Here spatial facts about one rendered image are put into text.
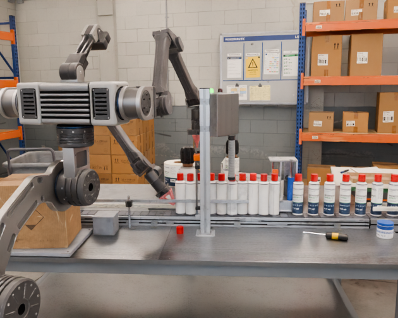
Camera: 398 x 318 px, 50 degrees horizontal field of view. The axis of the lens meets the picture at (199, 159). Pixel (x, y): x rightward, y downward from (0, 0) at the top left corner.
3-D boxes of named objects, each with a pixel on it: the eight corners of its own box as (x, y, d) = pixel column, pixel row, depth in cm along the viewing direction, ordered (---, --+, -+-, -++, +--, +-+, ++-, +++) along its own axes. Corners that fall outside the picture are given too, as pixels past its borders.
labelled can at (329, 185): (332, 213, 211) (334, 173, 207) (335, 216, 206) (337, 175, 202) (321, 213, 211) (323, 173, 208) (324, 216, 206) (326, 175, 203)
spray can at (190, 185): (197, 212, 214) (197, 173, 210) (193, 216, 209) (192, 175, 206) (187, 211, 216) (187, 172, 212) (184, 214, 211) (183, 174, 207)
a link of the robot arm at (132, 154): (88, 111, 219) (102, 97, 216) (95, 112, 224) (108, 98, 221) (134, 176, 208) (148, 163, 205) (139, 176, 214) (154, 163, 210)
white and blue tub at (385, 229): (394, 235, 193) (395, 221, 192) (391, 240, 188) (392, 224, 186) (378, 233, 197) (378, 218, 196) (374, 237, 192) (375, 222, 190)
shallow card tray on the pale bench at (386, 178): (392, 177, 328) (392, 173, 328) (401, 184, 305) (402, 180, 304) (346, 176, 334) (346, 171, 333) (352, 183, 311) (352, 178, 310)
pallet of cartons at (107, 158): (160, 188, 633) (157, 94, 610) (143, 204, 553) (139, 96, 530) (84, 187, 653) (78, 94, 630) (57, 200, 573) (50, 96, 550)
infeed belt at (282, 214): (364, 220, 212) (364, 212, 211) (369, 226, 204) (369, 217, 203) (42, 216, 223) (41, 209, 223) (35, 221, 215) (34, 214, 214)
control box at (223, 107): (239, 134, 200) (239, 93, 197) (217, 137, 187) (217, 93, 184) (221, 132, 207) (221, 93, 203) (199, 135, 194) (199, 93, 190)
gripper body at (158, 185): (170, 185, 216) (161, 174, 215) (167, 190, 206) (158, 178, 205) (160, 193, 217) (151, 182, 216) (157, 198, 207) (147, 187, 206)
